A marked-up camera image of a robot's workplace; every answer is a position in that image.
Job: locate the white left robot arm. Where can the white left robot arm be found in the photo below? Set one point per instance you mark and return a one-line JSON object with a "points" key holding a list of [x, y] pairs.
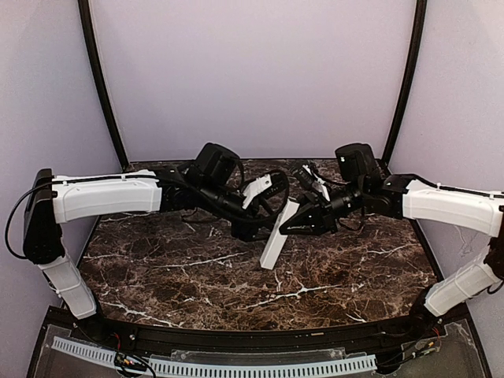
{"points": [[200, 183]]}

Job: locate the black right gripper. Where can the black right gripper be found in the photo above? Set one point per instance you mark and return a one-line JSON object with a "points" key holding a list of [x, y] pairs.
{"points": [[322, 210]]}

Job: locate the right black frame post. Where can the right black frame post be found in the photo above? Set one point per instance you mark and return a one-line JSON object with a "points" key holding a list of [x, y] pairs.
{"points": [[407, 79]]}

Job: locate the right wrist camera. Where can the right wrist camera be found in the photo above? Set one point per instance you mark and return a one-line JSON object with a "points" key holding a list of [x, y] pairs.
{"points": [[305, 174]]}

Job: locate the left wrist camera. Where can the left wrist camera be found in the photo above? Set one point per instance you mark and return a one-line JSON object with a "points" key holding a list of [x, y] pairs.
{"points": [[259, 186]]}

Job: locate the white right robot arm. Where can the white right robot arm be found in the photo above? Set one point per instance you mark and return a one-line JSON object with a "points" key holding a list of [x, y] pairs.
{"points": [[413, 197]]}

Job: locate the black frame post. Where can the black frame post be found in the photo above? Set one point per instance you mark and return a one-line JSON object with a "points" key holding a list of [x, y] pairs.
{"points": [[407, 79], [84, 7]]}

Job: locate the grey slotted cable duct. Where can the grey slotted cable duct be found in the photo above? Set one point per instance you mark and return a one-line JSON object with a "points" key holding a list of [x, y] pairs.
{"points": [[186, 363]]}

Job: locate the left black frame post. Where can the left black frame post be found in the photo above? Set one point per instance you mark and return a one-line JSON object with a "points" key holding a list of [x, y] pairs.
{"points": [[84, 7]]}

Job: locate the black front table rail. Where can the black front table rail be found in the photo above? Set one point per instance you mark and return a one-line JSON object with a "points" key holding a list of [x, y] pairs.
{"points": [[380, 336]]}

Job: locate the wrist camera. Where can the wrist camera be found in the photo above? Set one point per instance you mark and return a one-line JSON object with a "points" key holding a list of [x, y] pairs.
{"points": [[305, 174], [259, 186]]}

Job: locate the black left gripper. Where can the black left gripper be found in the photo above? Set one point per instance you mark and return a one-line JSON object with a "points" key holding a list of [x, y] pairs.
{"points": [[249, 220]]}

